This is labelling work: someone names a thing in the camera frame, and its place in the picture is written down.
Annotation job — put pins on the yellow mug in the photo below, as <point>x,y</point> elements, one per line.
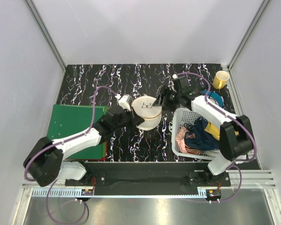
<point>220,80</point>

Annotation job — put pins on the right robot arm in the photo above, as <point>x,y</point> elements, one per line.
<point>236,136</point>

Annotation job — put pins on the pink garment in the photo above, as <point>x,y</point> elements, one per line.
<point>180,141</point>

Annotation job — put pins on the green folder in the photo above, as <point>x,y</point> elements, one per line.
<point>68,120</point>

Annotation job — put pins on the navy blue garment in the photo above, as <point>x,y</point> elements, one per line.
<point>197,138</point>

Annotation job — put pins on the white plastic laundry basket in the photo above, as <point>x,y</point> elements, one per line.
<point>181,116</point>

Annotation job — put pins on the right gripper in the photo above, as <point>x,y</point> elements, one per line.
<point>164,92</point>

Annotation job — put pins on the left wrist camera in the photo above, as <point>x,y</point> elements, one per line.
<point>124,101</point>

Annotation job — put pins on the blue tape roll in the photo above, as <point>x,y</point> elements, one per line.
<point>215,98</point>

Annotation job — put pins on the yellow garment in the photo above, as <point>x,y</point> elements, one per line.
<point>212,130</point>

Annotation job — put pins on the white mesh laundry bag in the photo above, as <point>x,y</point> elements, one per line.
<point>143,107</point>

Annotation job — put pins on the black headphones with cable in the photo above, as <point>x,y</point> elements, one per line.
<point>217,91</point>

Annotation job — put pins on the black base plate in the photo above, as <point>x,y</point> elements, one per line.
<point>150,178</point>

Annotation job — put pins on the red folder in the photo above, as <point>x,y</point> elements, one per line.
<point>104,150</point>

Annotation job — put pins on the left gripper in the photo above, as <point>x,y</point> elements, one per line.
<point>135,120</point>

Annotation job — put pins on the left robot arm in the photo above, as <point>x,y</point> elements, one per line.
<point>47,162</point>

